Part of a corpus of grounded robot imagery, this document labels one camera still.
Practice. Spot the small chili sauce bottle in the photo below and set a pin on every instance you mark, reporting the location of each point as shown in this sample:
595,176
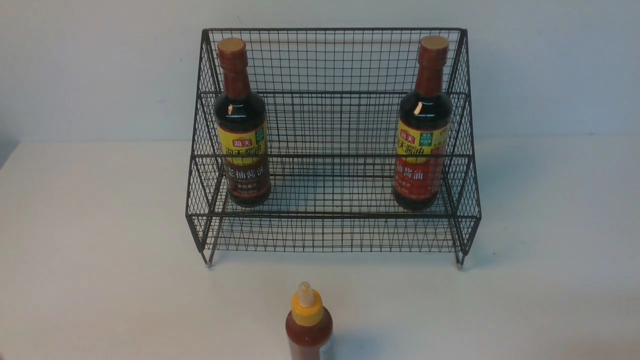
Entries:
309,326

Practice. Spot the soy sauce bottle brown label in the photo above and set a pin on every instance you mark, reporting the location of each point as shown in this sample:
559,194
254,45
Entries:
240,117

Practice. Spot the black wire mesh rack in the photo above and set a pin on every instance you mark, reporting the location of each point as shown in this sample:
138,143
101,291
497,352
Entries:
332,97

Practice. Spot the soy sauce bottle red label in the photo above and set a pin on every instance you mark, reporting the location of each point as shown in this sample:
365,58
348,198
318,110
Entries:
424,120

